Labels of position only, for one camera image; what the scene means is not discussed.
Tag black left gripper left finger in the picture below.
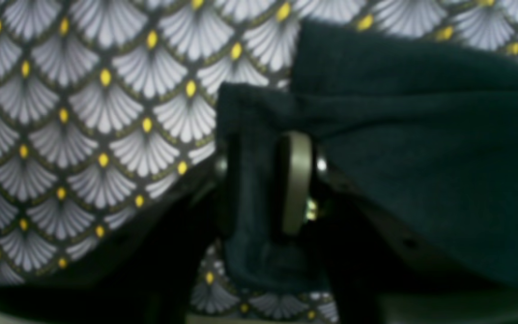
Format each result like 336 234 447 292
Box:
0 135 242 324

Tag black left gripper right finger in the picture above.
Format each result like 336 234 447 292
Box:
279 131 518 324

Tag dark navy T-shirt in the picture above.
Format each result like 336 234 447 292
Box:
216 21 518 293

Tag fan patterned tablecloth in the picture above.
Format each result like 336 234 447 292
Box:
0 0 518 324

